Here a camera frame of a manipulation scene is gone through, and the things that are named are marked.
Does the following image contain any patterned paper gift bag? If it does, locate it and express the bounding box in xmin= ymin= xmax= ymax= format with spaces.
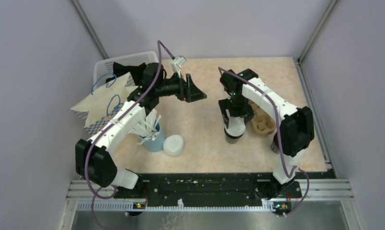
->
xmin=71 ymin=73 xmax=136 ymax=136

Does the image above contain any brown pulp cup carrier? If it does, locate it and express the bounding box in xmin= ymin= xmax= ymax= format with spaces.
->
xmin=249 ymin=100 xmax=276 ymax=136

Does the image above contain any white plastic basket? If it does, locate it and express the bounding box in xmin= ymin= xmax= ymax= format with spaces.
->
xmin=93 ymin=51 xmax=160 ymax=92

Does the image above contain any blue straw holder cup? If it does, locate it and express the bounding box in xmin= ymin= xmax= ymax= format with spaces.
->
xmin=139 ymin=123 xmax=166 ymax=152

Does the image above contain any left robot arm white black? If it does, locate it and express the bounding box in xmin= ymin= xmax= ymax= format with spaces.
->
xmin=75 ymin=62 xmax=207 ymax=198

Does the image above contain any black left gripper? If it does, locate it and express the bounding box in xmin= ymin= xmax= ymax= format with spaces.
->
xmin=156 ymin=71 xmax=207 ymax=103

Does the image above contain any single dark plastic cup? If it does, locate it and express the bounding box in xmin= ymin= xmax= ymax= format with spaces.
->
xmin=224 ymin=129 xmax=244 ymax=144

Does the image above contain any black cloth in basket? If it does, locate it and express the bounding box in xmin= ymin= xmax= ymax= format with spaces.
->
xmin=113 ymin=62 xmax=153 ymax=87

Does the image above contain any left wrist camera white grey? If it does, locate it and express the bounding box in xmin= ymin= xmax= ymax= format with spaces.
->
xmin=170 ymin=56 xmax=187 ymax=78

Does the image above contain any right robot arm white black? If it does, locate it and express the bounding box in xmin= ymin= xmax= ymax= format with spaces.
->
xmin=218 ymin=68 xmax=315 ymax=197

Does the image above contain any stack of white lids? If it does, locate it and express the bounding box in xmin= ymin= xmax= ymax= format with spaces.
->
xmin=163 ymin=135 xmax=184 ymax=157

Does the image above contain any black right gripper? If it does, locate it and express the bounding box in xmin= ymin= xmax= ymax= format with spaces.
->
xmin=219 ymin=94 xmax=254 ymax=127

